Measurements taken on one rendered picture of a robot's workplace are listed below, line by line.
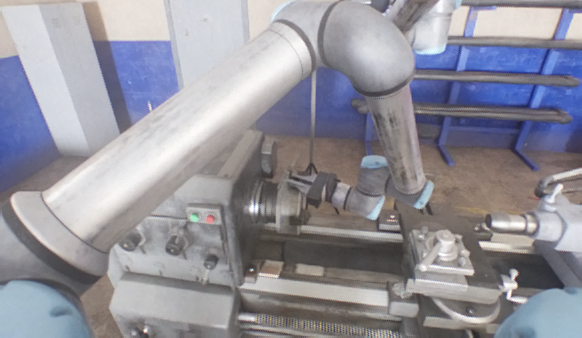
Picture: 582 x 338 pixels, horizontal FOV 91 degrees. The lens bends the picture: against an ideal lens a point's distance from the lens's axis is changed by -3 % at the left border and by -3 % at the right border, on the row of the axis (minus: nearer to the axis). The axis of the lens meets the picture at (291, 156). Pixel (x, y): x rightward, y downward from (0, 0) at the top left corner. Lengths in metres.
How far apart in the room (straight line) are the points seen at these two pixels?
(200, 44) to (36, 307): 4.20
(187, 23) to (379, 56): 4.04
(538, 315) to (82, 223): 0.46
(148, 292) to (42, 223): 1.07
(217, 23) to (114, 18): 1.51
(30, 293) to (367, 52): 0.50
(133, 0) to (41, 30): 1.21
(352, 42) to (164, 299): 1.22
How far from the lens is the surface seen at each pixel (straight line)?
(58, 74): 4.35
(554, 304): 0.34
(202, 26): 4.37
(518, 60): 4.62
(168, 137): 0.43
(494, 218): 1.42
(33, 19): 4.34
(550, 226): 1.50
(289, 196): 1.18
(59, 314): 0.33
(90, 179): 0.44
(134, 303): 1.49
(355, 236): 1.55
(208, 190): 1.06
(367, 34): 0.51
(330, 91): 4.19
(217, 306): 1.34
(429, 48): 1.07
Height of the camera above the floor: 1.90
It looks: 29 degrees down
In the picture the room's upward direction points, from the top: straight up
